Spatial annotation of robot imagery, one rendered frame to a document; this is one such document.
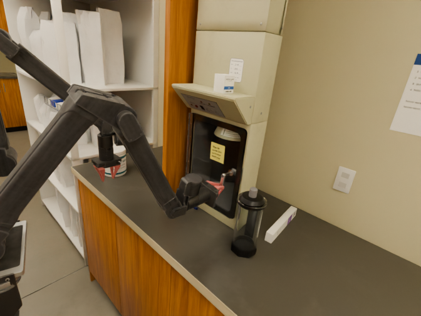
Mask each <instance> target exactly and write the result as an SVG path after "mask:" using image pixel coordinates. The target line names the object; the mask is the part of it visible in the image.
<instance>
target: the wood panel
mask: <svg viewBox="0 0 421 316"><path fill-rule="evenodd" d="M198 3H199V0H165V60H164V123H163V156H162V170H163V172H164V174H165V176H166V178H167V180H168V182H169V184H170V187H171V188H172V190H173V191H174V193H176V191H177V188H179V184H180V180H181V178H182V177H185V163H186V152H187V131H188V119H189V113H191V108H189V107H187V106H186V105H185V103H184V102H183V101H182V99H181V98H180V97H179V96H178V94H177V93H176V92H175V90H174V89H173V88H172V84H173V83H193V79H194V59H195V39H196V31H198V30H197V15H198Z"/></svg>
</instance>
